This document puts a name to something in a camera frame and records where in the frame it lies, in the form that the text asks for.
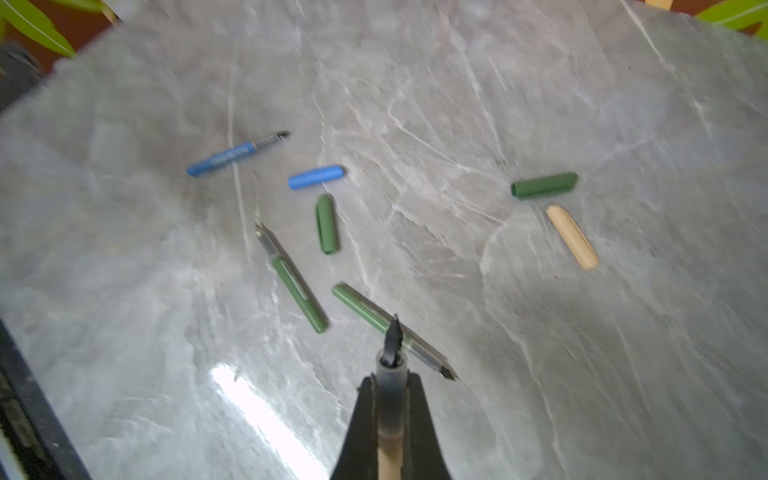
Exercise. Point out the green pen cap near blue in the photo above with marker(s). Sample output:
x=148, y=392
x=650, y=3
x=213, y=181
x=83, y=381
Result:
x=326, y=224

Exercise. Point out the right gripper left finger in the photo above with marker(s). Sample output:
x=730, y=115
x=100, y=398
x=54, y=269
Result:
x=358, y=458

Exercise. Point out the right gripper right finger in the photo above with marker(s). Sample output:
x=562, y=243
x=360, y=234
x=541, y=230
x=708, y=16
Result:
x=422, y=456

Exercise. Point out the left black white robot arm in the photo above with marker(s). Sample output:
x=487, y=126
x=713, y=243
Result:
x=20, y=73

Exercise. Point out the beige pen cap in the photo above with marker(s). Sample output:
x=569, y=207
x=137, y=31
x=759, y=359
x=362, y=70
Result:
x=573, y=237

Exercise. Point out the beige pen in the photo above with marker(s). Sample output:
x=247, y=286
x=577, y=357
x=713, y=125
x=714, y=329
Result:
x=391, y=379

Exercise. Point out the green pen left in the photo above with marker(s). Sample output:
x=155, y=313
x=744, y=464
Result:
x=291, y=278

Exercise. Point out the blue pen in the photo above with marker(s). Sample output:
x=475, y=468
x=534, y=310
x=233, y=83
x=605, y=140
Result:
x=234, y=154

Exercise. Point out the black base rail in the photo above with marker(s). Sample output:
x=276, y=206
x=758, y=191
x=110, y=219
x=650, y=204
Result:
x=34, y=444

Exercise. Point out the green pen cap far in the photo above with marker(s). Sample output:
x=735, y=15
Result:
x=544, y=186

